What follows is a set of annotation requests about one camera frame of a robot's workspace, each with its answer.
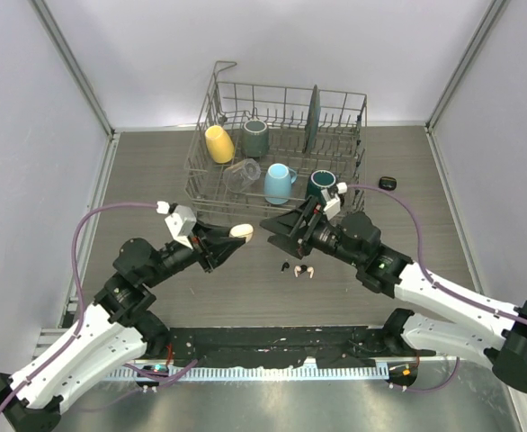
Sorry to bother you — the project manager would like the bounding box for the teal plate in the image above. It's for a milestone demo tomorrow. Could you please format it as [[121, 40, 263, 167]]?
[[303, 85, 321, 154]]

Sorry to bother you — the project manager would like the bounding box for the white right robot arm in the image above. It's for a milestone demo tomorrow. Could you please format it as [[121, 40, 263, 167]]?
[[260, 198, 527, 393]]

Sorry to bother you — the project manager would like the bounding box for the clear glass cup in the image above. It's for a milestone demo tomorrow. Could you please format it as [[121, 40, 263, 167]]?
[[223, 158, 261, 194]]

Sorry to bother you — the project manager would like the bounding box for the grey-green mug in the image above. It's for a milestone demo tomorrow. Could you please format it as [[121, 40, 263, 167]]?
[[241, 119, 269, 158]]

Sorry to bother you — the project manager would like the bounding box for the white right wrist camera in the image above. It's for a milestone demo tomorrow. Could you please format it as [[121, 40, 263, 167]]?
[[321, 182, 348, 221]]

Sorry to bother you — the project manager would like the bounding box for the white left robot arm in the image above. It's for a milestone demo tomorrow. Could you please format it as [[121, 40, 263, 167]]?
[[0, 222, 254, 431]]

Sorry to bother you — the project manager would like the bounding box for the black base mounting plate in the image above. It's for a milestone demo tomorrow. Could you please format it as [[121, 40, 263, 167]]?
[[159, 326, 435, 369]]

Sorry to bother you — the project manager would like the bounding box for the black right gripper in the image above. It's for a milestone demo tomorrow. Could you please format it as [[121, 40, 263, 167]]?
[[260, 195, 362, 267]]

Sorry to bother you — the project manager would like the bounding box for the light blue mug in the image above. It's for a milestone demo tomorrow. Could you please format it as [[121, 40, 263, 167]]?
[[263, 163, 298, 205]]

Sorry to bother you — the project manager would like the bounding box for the black earbud charging case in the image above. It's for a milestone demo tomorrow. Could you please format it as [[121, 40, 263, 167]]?
[[378, 176, 397, 191]]

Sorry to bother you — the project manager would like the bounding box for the beige earbud charging case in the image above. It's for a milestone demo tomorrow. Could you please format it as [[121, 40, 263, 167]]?
[[228, 223, 254, 242]]

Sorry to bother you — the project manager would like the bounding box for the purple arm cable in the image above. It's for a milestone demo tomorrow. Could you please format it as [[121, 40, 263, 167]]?
[[344, 183, 527, 392], [0, 202, 200, 432]]

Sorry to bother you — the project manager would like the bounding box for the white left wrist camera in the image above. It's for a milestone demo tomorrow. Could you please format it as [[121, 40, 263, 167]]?
[[156, 201, 197, 249]]

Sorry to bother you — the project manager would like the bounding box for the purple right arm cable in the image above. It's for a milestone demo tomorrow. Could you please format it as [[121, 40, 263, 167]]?
[[344, 183, 527, 392]]

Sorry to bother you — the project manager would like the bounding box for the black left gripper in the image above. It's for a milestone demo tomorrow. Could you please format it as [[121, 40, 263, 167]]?
[[145, 219, 246, 287]]

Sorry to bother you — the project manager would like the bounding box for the yellow cup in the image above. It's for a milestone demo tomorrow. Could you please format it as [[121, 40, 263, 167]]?
[[204, 125, 235, 164]]

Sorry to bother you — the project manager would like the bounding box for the dark teal mug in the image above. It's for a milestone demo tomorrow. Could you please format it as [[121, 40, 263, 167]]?
[[305, 169, 338, 207]]

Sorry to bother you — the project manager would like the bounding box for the grey wire dish rack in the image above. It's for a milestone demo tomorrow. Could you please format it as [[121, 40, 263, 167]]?
[[185, 60, 368, 224]]

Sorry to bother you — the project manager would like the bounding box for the aluminium slotted rail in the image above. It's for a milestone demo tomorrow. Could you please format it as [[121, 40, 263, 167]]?
[[76, 364, 390, 383]]

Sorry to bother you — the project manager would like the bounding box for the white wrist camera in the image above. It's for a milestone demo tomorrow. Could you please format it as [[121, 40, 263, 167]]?
[[321, 182, 348, 221], [156, 201, 197, 249]]

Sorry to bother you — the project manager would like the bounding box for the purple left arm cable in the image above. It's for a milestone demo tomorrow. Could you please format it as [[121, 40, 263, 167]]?
[[0, 202, 200, 432]]

